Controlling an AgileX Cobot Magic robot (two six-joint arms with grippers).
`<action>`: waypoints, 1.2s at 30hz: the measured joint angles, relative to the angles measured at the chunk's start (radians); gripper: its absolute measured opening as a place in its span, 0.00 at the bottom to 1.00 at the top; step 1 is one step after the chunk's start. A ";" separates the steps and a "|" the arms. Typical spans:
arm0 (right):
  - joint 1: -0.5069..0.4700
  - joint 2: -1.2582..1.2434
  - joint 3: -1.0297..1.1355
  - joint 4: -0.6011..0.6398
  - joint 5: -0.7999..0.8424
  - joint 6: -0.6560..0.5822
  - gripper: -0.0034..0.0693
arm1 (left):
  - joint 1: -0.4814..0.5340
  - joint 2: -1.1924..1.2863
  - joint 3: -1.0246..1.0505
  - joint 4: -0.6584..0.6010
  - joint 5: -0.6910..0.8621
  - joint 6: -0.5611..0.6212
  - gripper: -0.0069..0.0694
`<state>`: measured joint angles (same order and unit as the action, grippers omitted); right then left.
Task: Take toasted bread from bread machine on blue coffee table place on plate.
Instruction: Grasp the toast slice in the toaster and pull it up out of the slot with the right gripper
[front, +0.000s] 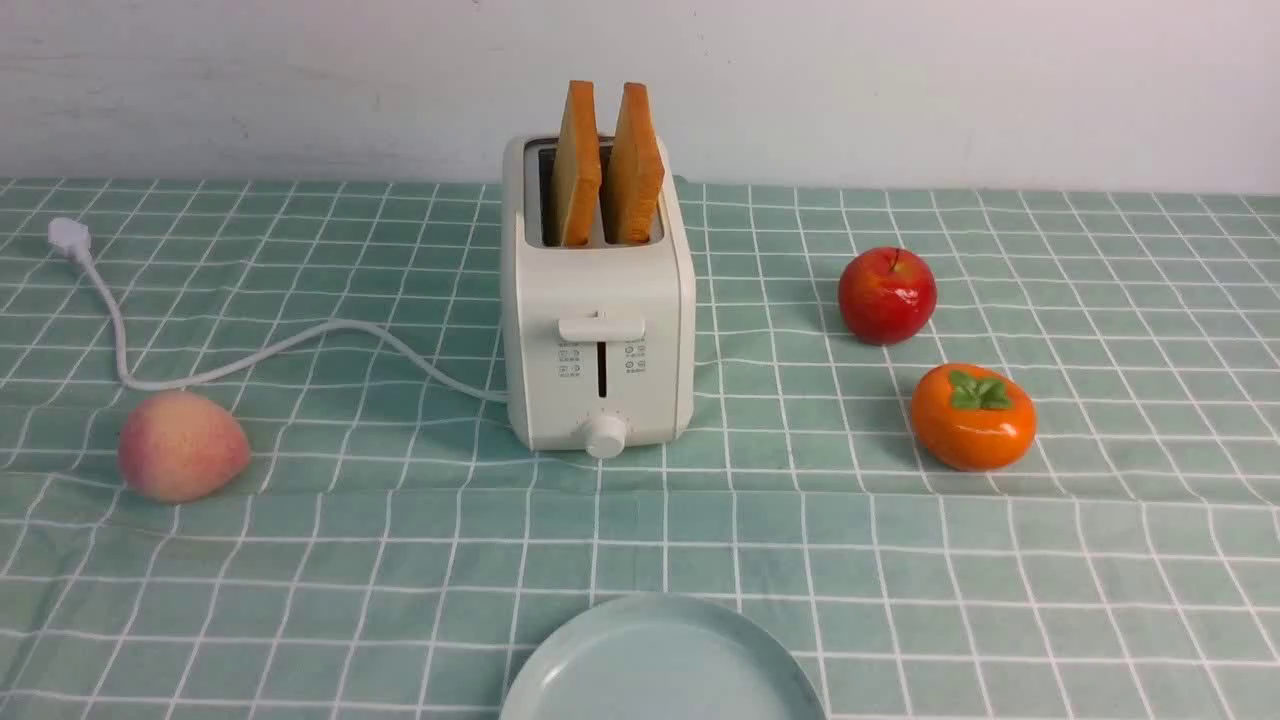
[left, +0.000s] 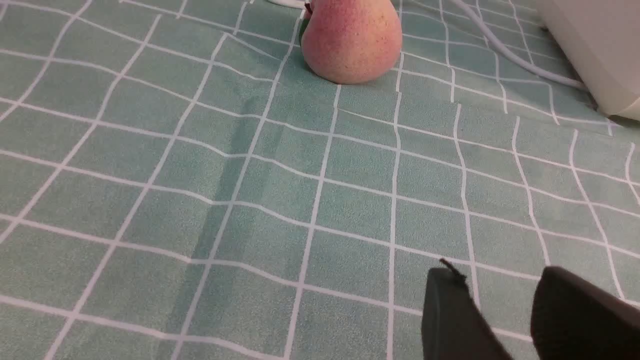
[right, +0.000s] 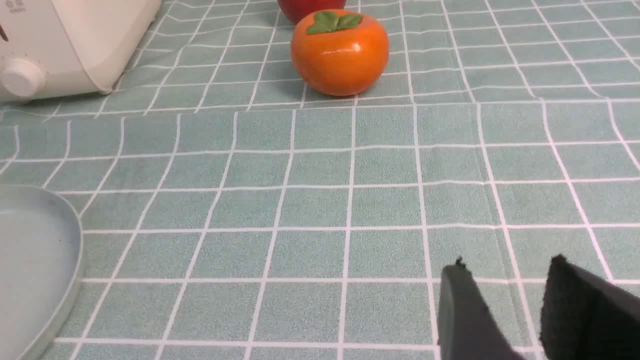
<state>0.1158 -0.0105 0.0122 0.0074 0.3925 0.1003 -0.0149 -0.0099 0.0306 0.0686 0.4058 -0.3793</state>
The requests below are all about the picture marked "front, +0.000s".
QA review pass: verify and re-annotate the white two-slot toaster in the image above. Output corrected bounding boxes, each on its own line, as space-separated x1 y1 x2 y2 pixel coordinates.
500 135 698 459

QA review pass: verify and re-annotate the light green plate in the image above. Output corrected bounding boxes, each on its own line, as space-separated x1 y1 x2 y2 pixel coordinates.
499 593 827 719

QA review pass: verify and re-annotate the green checkered tablecloth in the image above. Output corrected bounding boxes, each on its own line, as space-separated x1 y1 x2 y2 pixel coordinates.
1 177 1279 719

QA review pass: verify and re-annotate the orange persimmon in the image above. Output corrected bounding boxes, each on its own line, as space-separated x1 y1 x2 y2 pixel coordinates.
909 363 1038 471

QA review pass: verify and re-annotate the pink peach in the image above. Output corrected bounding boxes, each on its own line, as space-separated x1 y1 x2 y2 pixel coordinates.
116 389 251 503

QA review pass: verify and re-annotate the red apple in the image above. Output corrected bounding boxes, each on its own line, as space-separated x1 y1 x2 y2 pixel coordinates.
837 246 938 346

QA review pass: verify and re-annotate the toast slice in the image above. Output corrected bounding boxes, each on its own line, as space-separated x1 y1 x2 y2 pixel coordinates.
603 82 666 245
550 79 603 247

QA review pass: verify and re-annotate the white power cable with plug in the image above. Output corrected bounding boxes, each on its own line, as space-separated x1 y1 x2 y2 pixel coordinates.
47 217 509 405

